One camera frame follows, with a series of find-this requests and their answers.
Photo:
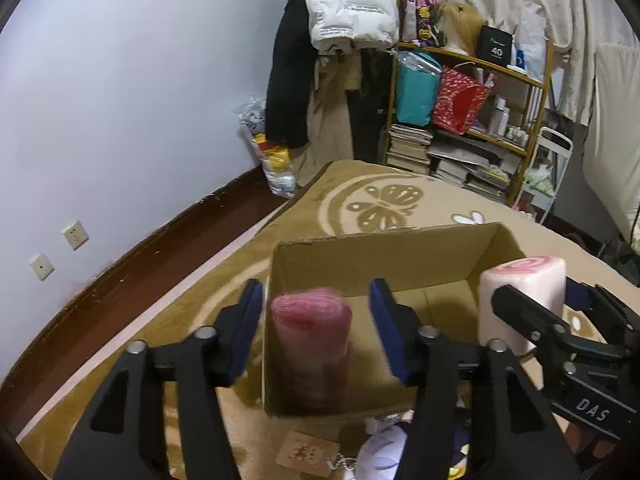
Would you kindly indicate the beige butterfly rug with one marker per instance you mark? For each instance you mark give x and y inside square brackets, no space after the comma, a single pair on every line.
[390,200]

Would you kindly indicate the black box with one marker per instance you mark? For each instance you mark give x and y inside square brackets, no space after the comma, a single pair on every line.
[495,47]

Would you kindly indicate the cardboard box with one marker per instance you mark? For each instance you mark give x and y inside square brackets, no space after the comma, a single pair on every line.
[350,265]

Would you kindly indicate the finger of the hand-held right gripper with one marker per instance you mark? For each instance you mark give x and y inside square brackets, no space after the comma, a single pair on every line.
[525,312]
[577,296]

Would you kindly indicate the blonde wig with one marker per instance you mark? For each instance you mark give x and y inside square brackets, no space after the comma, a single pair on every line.
[457,25]

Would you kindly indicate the white curtain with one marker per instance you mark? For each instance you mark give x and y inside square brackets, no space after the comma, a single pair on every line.
[565,0]

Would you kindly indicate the purple printed bag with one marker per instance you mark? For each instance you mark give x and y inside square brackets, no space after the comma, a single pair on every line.
[420,15]

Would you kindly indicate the pink swirl roll plush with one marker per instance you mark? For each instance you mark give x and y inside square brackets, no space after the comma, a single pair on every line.
[540,280]

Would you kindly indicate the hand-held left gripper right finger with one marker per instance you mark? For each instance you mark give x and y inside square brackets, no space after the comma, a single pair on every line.
[387,330]

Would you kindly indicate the white puffer jacket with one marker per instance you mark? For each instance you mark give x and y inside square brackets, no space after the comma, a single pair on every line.
[350,5]

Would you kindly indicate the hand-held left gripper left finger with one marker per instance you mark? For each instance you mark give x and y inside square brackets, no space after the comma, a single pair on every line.
[250,325]

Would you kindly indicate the clear plastic bag of toys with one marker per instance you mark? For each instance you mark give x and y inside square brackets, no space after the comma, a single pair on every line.
[275,170]

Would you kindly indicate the teal bag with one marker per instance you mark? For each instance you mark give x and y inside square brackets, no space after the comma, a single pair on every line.
[417,95]

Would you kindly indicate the purple white plush toy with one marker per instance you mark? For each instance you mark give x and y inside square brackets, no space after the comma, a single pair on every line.
[385,450]

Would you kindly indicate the beige coat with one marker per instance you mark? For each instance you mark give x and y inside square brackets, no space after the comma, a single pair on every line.
[330,125]

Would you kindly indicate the brown printed card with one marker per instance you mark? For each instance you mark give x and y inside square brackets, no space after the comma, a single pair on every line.
[305,452]

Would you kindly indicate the pink cylinder plush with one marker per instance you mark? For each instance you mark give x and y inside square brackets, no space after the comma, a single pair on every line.
[310,340]

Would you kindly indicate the white wall outlet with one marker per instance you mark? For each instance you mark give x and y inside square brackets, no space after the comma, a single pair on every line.
[75,234]
[41,266]

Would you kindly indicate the red gift bag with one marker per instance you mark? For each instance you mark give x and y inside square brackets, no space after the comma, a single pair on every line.
[457,105]

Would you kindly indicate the white bottle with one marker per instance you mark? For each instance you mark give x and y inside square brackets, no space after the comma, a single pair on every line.
[497,115]

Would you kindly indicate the pale green cloth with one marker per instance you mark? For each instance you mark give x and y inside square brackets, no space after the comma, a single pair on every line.
[539,177]

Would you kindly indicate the black pants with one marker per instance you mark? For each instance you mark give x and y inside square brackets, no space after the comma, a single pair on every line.
[365,120]

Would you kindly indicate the stack of books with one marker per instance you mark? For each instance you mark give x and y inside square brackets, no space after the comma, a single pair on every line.
[407,150]

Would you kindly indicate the black coat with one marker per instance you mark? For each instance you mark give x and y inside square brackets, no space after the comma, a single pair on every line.
[287,85]

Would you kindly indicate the white plastic bag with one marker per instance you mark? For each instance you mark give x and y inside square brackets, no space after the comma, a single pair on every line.
[530,40]

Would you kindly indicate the row of small jars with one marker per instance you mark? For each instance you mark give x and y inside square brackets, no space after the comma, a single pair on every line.
[520,135]

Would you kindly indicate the white metal cart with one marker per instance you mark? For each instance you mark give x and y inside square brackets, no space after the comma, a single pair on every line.
[560,135]

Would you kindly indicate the wooden shelf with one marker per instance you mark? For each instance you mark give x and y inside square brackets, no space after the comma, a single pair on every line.
[545,85]

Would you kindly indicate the pile of magazines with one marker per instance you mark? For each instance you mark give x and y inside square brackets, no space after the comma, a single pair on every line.
[475,170]

